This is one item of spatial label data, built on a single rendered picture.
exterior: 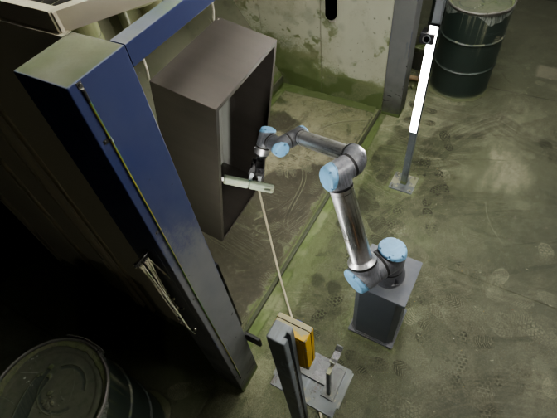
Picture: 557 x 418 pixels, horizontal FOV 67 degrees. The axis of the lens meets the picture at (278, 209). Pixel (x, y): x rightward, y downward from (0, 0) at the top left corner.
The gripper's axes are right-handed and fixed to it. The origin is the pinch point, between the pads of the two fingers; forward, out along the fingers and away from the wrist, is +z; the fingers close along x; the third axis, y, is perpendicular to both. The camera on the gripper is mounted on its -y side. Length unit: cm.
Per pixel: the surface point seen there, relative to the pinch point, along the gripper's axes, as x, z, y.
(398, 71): -126, -59, 145
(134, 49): 57, -95, -115
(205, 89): 39, -61, -32
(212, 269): 23, -8, -91
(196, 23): 55, -46, 189
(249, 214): -16, 66, 66
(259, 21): -3, -56, 220
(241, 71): 24, -70, -20
